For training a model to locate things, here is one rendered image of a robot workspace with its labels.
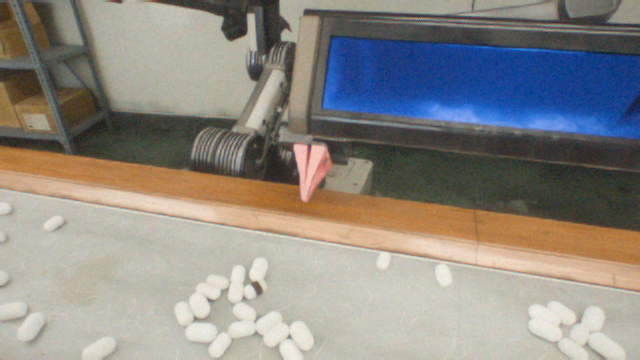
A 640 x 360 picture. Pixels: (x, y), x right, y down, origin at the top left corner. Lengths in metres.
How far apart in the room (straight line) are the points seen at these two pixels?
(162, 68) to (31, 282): 2.26
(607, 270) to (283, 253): 0.46
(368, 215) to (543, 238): 0.26
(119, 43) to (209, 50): 0.59
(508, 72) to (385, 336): 0.36
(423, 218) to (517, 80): 0.44
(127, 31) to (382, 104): 2.69
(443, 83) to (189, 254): 0.49
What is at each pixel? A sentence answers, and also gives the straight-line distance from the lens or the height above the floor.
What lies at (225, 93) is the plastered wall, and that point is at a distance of 2.71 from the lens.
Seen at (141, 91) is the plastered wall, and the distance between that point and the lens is 2.99.
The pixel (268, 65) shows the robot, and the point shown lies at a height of 0.89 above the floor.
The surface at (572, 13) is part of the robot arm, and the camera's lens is 0.72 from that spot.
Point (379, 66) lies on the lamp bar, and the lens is 0.26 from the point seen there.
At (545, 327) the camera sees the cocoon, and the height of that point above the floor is 0.76.
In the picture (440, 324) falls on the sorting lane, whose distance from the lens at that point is 0.55.
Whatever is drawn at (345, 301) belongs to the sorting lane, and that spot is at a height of 0.74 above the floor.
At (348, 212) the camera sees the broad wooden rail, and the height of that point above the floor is 0.76.
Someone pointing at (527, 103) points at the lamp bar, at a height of 1.07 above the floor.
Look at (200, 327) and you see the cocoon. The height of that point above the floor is 0.76.
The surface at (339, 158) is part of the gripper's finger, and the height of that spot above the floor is 0.86.
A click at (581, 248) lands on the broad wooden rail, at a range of 0.70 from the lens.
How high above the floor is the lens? 1.15
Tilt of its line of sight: 32 degrees down
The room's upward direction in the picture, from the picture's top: straight up
